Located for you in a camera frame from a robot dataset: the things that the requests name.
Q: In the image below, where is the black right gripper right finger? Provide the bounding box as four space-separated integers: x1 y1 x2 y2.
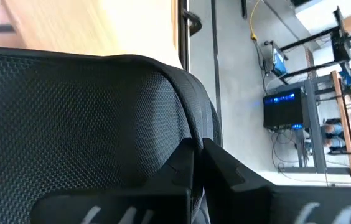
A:
202 138 351 224

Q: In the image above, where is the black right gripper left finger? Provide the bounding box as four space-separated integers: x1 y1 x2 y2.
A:
30 139 195 224

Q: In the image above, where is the black foam slide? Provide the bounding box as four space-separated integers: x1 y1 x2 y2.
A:
0 45 223 224

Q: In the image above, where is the black computer tower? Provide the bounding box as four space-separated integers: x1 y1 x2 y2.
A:
262 88 311 131

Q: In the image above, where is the gray metal cart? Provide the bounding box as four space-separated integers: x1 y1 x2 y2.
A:
279 74 351 175

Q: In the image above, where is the person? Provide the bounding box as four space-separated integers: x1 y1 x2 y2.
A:
322 119 350 154

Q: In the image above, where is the light wooden table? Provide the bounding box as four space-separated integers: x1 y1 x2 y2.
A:
330 70 351 177

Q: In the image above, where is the small blue screen device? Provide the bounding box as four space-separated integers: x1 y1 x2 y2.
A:
268 42 289 78

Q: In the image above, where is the black desk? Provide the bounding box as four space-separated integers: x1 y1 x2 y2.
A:
279 26 351 85

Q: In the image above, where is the black computer monitor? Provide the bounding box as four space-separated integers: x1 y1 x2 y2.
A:
330 6 351 63

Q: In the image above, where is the yellow cable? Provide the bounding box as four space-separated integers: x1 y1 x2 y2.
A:
249 0 262 41

